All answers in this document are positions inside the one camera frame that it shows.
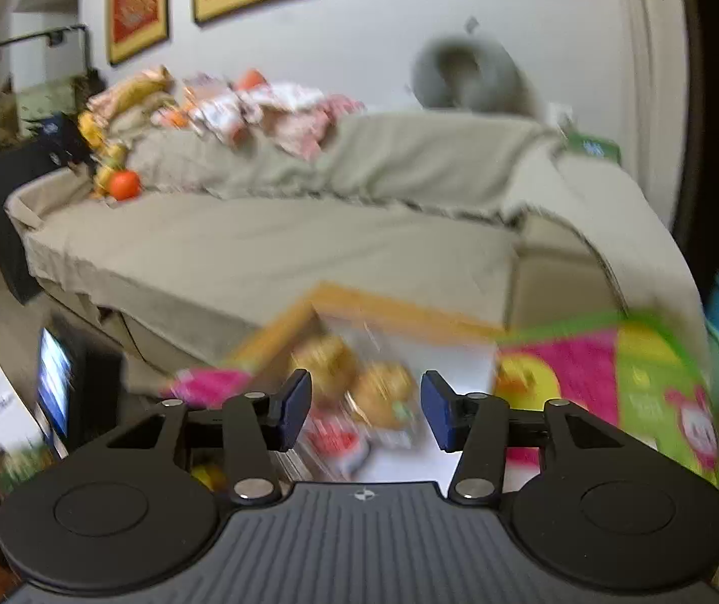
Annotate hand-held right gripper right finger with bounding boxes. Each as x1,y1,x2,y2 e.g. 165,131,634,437
420,371,619,505

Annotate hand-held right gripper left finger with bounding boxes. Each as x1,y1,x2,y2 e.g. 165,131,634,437
106,369,313,505

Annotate pink cardboard box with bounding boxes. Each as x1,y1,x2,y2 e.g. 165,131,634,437
284,318,502,499

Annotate round bread packet yellow label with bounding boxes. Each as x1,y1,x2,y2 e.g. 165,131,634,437
349,361,421,449

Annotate clear snack packet red label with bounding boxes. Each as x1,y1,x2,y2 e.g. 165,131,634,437
301,412,374,480

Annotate colourful cartoon play mat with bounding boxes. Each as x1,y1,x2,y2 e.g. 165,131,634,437
164,310,719,493

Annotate beige sofa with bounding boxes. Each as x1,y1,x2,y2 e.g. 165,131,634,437
4,110,712,385

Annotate grey-beige sofa cover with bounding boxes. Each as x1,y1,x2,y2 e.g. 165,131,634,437
20,110,709,353

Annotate lit tablet screen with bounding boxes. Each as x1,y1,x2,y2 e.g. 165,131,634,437
36,326,89,457

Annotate orange ball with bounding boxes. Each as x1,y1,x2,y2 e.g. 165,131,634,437
108,169,144,203

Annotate pink and white clothes pile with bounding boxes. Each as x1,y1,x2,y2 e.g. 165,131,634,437
148,68,368,160

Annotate green digital device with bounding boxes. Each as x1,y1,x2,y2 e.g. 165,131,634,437
562,131,622,166

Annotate orange and yellow toys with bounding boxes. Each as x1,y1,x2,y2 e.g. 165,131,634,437
77,66,175,199

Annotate grey neck pillow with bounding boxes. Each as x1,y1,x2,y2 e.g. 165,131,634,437
410,36,541,119

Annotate black side cabinet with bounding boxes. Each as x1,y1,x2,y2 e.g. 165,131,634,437
0,137,93,306

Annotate black box blue label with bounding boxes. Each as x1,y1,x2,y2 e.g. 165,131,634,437
37,112,95,166

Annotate white curtain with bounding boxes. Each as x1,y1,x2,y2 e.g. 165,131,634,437
614,0,687,237

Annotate narrow gold framed red picture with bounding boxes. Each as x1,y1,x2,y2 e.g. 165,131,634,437
106,0,171,66

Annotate white wall socket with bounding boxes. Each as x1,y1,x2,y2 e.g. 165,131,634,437
546,102,579,134

